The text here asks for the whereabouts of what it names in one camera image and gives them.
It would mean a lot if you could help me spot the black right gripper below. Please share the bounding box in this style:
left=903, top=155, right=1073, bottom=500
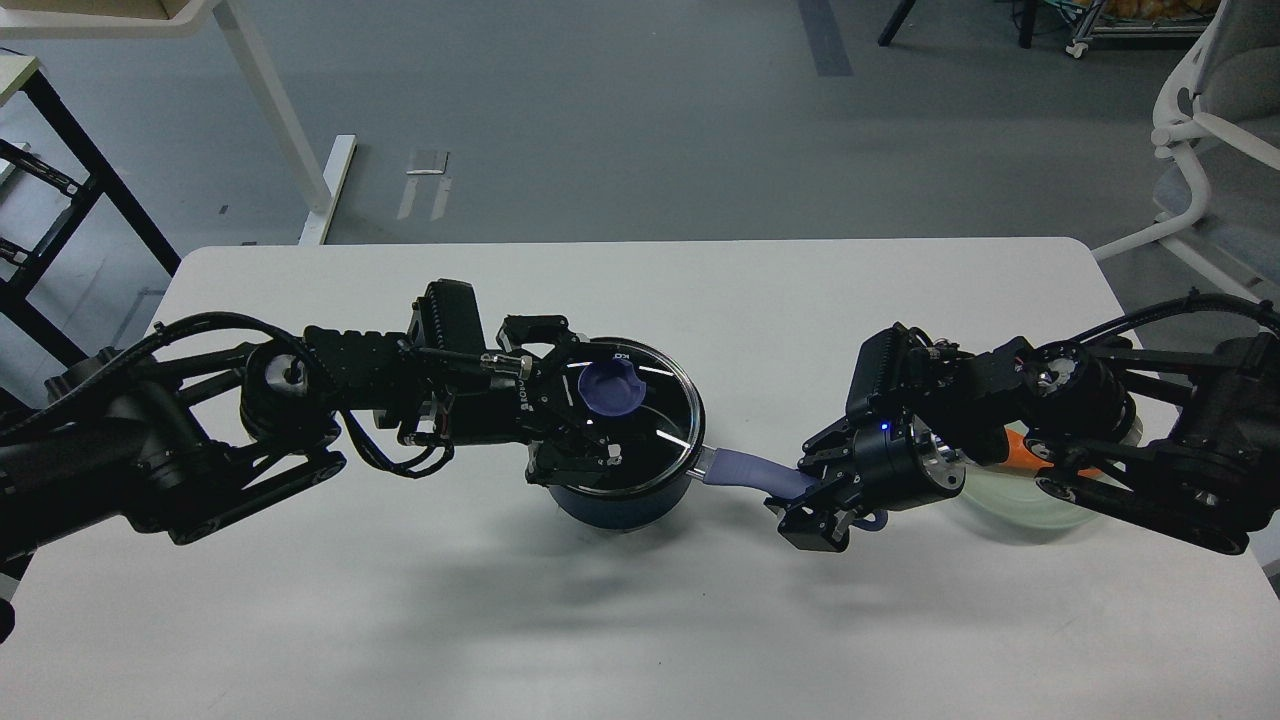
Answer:
left=764, top=415, right=966, bottom=553

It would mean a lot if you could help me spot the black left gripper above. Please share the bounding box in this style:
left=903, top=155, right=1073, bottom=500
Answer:
left=440, top=315, right=623, bottom=489

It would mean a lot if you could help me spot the glass lid with purple knob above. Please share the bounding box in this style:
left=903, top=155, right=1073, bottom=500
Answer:
left=531, top=338, right=705, bottom=500

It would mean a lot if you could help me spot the blue saucepan with purple handle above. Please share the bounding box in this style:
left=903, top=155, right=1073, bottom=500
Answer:
left=545, top=338, right=890, bottom=530

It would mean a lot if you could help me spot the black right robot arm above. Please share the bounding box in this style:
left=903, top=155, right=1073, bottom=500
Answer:
left=765, top=291, right=1279, bottom=555

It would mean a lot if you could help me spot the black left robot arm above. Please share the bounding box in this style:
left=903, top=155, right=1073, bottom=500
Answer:
left=3, top=309, right=625, bottom=635

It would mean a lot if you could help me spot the clear glass bowl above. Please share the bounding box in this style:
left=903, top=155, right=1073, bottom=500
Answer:
left=959, top=421, right=1102, bottom=534

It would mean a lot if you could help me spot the orange toy carrot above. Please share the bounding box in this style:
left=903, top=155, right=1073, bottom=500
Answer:
left=988, top=423, right=1053, bottom=479

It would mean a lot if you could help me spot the metal cart in background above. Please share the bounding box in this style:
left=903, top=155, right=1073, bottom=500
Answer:
left=1050, top=1, right=1221, bottom=59

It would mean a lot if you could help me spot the white office chair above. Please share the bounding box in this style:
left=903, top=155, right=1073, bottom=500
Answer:
left=1093, top=1, right=1279, bottom=301

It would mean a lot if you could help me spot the black metal rack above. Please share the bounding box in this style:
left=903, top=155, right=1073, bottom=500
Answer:
left=3, top=53, right=180, bottom=407

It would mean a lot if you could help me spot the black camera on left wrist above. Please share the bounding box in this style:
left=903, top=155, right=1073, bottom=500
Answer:
left=407, top=278, right=486, bottom=355

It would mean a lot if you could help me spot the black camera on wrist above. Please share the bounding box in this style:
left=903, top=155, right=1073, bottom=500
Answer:
left=844, top=323, right=934, bottom=421
left=407, top=278, right=486, bottom=355

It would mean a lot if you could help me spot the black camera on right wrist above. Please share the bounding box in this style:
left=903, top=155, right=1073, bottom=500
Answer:
left=844, top=323, right=934, bottom=421

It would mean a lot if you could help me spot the white desk frame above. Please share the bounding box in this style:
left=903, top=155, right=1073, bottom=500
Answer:
left=0, top=0, right=358, bottom=247

